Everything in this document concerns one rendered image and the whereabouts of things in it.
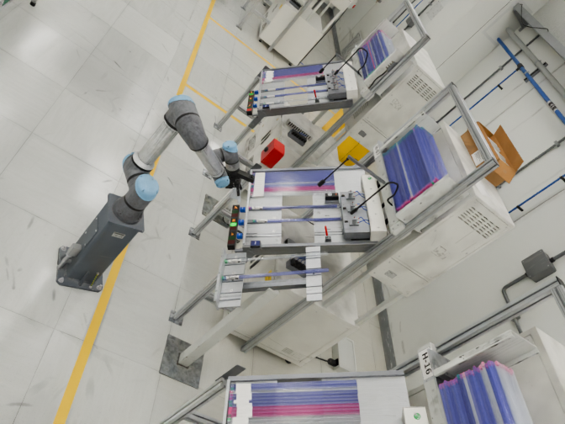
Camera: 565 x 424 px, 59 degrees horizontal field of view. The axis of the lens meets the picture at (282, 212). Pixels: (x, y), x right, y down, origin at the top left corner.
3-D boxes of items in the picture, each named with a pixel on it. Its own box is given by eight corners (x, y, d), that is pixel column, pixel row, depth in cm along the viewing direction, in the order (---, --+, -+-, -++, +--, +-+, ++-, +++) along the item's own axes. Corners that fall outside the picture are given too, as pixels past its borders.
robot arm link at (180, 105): (122, 188, 240) (185, 111, 213) (116, 164, 246) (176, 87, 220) (144, 191, 248) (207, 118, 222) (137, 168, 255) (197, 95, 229)
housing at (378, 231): (369, 251, 264) (371, 231, 255) (360, 193, 301) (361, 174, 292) (384, 250, 264) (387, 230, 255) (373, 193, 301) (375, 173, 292)
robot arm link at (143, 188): (128, 209, 234) (141, 191, 227) (121, 186, 241) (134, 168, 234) (150, 211, 243) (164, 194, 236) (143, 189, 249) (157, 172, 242)
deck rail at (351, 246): (243, 255, 265) (242, 247, 261) (243, 252, 267) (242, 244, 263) (377, 251, 262) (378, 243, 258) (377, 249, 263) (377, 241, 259)
